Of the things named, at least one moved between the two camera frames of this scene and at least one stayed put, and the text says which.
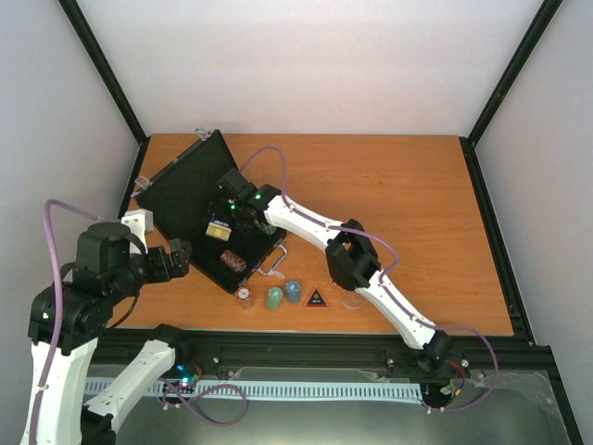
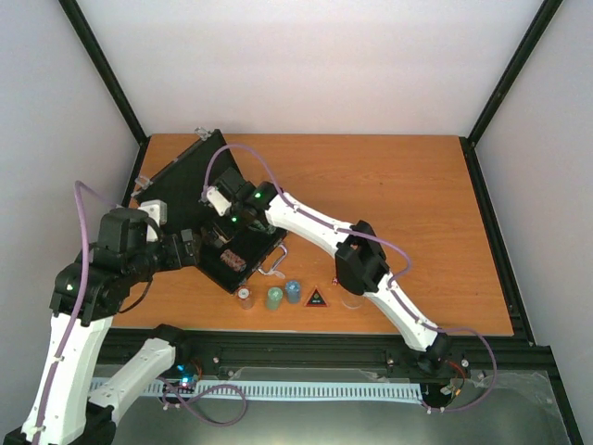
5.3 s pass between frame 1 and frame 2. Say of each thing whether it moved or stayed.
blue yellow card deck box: moved
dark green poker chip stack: stayed
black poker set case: stayed
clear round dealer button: stayed
